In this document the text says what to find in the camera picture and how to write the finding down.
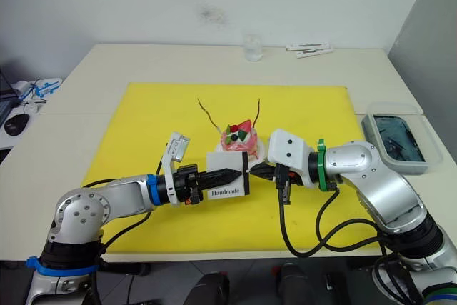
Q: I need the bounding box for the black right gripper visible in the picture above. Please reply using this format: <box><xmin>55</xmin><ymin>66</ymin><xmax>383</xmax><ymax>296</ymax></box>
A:
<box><xmin>250</xmin><ymin>163</ymin><xmax>304</xmax><ymax>206</ymax></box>

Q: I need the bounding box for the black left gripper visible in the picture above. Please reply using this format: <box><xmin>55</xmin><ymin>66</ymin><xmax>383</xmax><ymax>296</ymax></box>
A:
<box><xmin>173</xmin><ymin>163</ymin><xmax>245</xmax><ymax>206</ymax></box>

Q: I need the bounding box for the white Handmade matchbox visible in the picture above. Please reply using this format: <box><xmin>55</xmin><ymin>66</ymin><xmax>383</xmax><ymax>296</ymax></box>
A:
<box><xmin>205</xmin><ymin>151</ymin><xmax>251</xmax><ymax>201</ymax></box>

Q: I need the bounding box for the white cake plate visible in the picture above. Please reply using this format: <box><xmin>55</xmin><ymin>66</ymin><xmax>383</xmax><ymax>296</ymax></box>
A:
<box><xmin>214</xmin><ymin>136</ymin><xmax>269</xmax><ymax>171</ymax></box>

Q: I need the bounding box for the small pink strawberry cake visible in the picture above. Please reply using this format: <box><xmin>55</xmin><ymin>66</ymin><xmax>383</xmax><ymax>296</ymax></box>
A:
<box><xmin>220</xmin><ymin>119</ymin><xmax>259</xmax><ymax>155</ymax></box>

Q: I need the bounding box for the yellow table mat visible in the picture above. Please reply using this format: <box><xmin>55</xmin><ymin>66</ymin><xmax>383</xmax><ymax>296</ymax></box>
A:
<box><xmin>81</xmin><ymin>81</ymin><xmax>380</xmax><ymax>254</ymax></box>

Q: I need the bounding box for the dark rounded shape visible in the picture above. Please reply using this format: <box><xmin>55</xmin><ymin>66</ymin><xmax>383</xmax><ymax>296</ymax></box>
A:
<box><xmin>272</xmin><ymin>262</ymin><xmax>319</xmax><ymax>305</ymax></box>
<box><xmin>183</xmin><ymin>271</ymin><xmax>231</xmax><ymax>305</ymax></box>

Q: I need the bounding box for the clear glass beaker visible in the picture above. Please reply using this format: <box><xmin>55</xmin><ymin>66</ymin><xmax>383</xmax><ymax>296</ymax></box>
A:
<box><xmin>242</xmin><ymin>33</ymin><xmax>265</xmax><ymax>63</ymax></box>

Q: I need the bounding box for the white flat packet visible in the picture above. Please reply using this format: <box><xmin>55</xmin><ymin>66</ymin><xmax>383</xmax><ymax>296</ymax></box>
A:
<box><xmin>295</xmin><ymin>48</ymin><xmax>335</xmax><ymax>60</ymax></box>
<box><xmin>285</xmin><ymin>41</ymin><xmax>333</xmax><ymax>52</ymax></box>

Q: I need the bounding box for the clear plastic water container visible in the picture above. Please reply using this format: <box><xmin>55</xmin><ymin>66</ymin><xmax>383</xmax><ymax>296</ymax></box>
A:
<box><xmin>360</xmin><ymin>101</ymin><xmax>445</xmax><ymax>176</ymax></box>

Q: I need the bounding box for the white side desk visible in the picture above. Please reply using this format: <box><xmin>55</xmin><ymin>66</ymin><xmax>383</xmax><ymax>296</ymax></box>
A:
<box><xmin>0</xmin><ymin>75</ymin><xmax>74</xmax><ymax>166</ymax></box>

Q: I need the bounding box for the blue and white tool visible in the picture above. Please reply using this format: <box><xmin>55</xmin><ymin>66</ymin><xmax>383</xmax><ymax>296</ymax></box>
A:
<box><xmin>19</xmin><ymin>76</ymin><xmax>63</xmax><ymax>101</ymax></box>

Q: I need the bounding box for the black computer mouse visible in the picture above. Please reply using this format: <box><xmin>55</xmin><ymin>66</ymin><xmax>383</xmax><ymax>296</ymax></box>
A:
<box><xmin>3</xmin><ymin>112</ymin><xmax>31</xmax><ymax>138</ymax></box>

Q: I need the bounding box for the dark laptop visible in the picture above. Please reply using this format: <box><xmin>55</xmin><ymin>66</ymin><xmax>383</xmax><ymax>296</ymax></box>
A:
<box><xmin>0</xmin><ymin>67</ymin><xmax>19</xmax><ymax>126</ymax></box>

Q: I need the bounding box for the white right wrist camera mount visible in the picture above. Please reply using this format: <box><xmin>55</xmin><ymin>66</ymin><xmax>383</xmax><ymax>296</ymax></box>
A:
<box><xmin>267</xmin><ymin>128</ymin><xmax>317</xmax><ymax>190</ymax></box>

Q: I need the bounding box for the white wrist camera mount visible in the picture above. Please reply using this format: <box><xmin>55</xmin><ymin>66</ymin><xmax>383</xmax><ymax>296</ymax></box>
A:
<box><xmin>267</xmin><ymin>128</ymin><xmax>317</xmax><ymax>190</ymax></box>
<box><xmin>161</xmin><ymin>131</ymin><xmax>192</xmax><ymax>208</ymax></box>

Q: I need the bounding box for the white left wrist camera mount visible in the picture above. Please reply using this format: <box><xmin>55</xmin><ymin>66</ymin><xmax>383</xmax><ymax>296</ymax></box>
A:
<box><xmin>161</xmin><ymin>131</ymin><xmax>192</xmax><ymax>208</ymax></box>

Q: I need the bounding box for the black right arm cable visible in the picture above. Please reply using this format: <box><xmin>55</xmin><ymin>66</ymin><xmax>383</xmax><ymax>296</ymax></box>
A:
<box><xmin>276</xmin><ymin>181</ymin><xmax>391</xmax><ymax>258</ymax></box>

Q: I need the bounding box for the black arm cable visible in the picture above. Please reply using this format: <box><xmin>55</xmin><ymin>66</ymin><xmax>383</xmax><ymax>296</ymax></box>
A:
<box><xmin>276</xmin><ymin>181</ymin><xmax>391</xmax><ymax>258</ymax></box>
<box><xmin>81</xmin><ymin>156</ymin><xmax>169</xmax><ymax>305</ymax></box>

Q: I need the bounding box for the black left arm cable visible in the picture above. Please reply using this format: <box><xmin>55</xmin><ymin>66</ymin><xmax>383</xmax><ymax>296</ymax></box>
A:
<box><xmin>81</xmin><ymin>156</ymin><xmax>169</xmax><ymax>305</ymax></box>

